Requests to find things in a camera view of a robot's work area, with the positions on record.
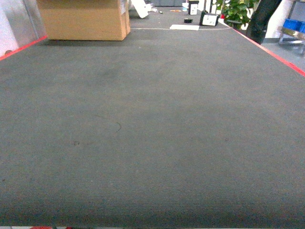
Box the dark conveyor belt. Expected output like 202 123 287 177
0 28 305 229

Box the white flat board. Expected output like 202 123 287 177
170 24 200 31

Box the black white box device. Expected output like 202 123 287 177
199 11 219 26

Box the large cardboard box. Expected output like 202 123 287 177
37 0 131 41

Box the green potted plant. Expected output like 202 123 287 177
215 0 259 29

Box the red conveyor side rail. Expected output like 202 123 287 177
234 29 305 77

